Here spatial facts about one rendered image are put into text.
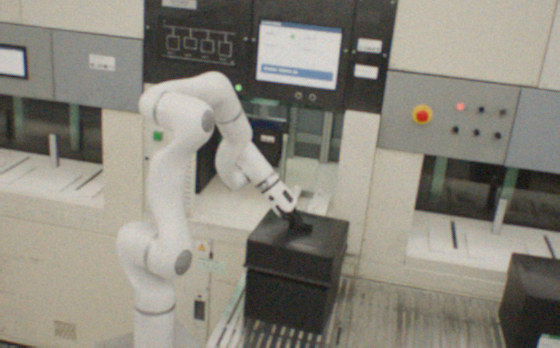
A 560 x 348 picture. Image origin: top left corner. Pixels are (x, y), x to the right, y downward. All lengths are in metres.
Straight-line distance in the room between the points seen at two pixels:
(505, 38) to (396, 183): 0.62
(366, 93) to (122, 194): 1.06
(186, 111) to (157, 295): 0.53
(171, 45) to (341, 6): 0.63
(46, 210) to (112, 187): 0.34
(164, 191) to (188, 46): 0.77
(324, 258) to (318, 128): 1.36
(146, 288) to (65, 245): 1.06
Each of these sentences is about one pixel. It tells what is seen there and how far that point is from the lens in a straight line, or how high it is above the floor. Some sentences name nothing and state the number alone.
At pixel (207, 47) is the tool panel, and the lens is 2.27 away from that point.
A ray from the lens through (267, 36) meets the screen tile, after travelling 2.20.
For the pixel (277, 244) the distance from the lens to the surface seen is 1.97.
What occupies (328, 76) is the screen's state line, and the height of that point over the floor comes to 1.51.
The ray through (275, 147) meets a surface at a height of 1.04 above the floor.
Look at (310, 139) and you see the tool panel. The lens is 3.20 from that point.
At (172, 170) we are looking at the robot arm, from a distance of 1.65.
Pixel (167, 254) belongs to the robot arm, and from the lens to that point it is 1.68.
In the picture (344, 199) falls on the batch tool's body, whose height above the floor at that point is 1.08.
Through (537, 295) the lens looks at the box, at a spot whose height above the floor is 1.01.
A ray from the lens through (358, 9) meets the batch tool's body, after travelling 2.14.
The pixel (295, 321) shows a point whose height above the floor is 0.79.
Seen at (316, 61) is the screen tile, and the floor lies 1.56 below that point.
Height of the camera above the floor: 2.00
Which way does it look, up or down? 21 degrees down
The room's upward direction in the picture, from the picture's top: 5 degrees clockwise
